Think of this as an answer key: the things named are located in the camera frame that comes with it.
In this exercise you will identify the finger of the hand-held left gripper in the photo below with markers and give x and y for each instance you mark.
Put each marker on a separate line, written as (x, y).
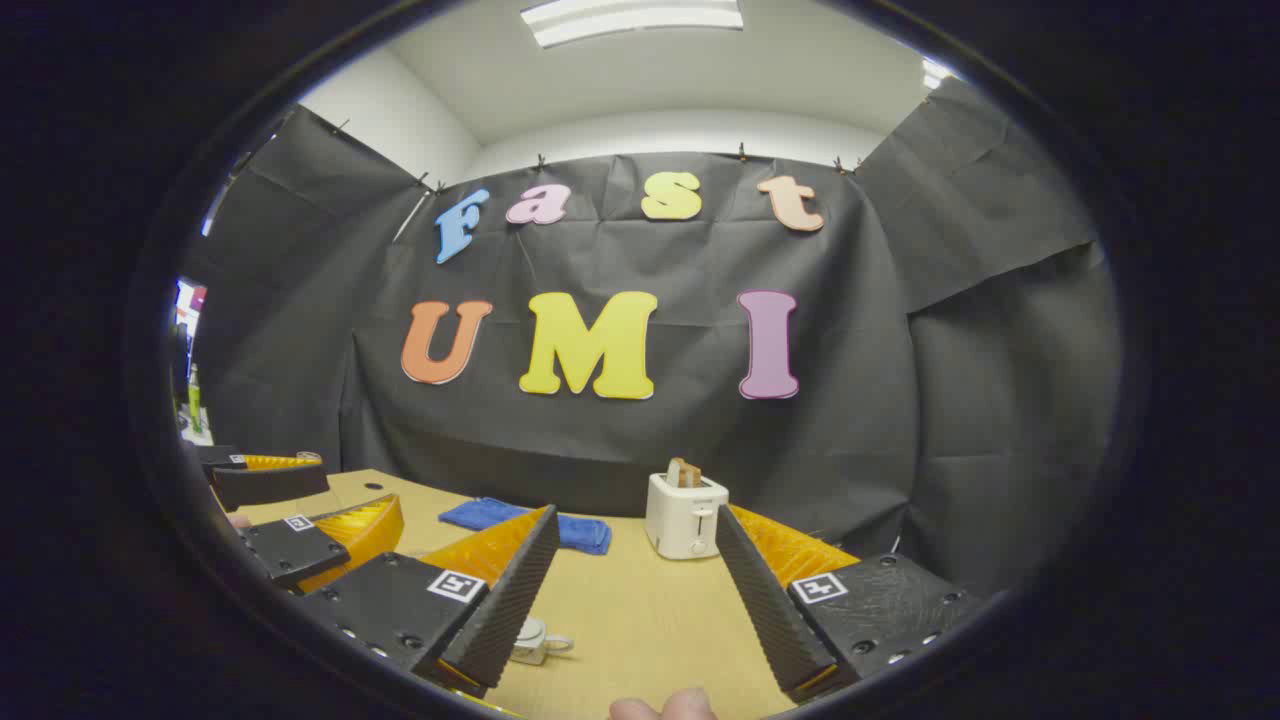
(290, 550)
(265, 485)

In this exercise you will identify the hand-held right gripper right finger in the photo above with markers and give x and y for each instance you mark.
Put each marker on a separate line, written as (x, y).
(765, 610)

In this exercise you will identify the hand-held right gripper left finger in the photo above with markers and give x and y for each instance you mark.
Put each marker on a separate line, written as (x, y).
(505, 610)

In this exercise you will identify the white teacup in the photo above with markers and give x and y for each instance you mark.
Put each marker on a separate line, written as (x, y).
(532, 645)

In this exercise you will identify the green drink bottle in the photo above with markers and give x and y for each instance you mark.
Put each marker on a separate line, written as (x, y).
(195, 400)

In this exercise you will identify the blue towel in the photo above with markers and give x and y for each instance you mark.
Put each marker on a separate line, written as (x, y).
(490, 515)

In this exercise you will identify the white toaster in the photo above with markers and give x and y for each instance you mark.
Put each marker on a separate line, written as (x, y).
(685, 520)

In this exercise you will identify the bread slice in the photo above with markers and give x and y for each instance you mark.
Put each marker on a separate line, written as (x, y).
(685, 472)

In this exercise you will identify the computer monitor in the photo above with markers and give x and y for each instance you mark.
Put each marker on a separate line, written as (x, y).
(190, 305)

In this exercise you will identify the black backdrop cloth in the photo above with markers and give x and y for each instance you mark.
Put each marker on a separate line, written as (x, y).
(900, 400)

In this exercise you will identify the ceiling light panel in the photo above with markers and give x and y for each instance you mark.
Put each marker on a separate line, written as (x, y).
(934, 73)
(630, 20)

